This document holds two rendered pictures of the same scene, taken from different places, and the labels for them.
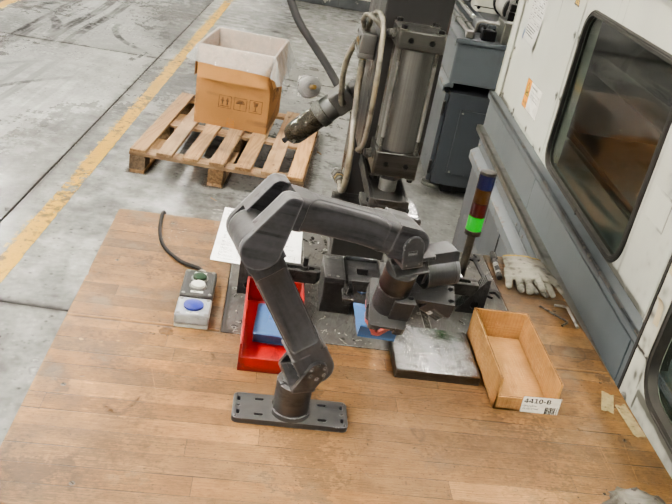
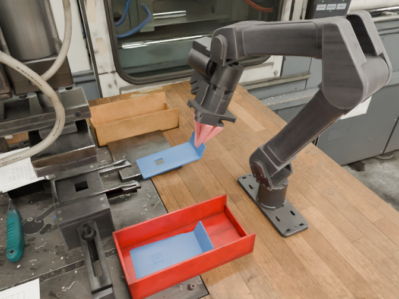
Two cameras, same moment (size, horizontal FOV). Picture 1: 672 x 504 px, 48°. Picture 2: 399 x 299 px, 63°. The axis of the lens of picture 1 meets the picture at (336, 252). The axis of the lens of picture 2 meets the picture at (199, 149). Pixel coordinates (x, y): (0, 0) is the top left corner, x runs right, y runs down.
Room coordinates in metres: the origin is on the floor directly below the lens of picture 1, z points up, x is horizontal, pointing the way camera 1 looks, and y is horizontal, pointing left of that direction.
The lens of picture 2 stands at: (1.37, 0.49, 1.47)
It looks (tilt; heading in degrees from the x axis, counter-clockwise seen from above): 38 degrees down; 252
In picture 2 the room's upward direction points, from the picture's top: straight up
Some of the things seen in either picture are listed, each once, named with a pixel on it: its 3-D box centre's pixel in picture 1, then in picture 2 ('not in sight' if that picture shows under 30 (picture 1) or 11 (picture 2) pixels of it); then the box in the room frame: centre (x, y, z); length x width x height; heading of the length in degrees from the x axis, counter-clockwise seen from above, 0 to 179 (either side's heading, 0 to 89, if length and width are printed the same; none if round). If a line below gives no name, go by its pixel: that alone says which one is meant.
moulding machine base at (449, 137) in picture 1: (458, 38); not in sight; (7.26, -0.76, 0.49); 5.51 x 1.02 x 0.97; 4
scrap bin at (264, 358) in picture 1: (272, 323); (184, 242); (1.28, 0.10, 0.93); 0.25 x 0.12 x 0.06; 7
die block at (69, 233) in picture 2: (365, 289); (81, 198); (1.47, -0.08, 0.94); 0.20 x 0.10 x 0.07; 97
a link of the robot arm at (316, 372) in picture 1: (302, 364); (272, 167); (1.06, 0.02, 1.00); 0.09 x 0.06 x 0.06; 25
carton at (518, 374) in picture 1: (512, 359); (133, 118); (1.31, -0.39, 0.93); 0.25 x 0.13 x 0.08; 7
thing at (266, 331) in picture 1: (273, 320); (171, 249); (1.31, 0.10, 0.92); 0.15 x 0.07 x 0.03; 4
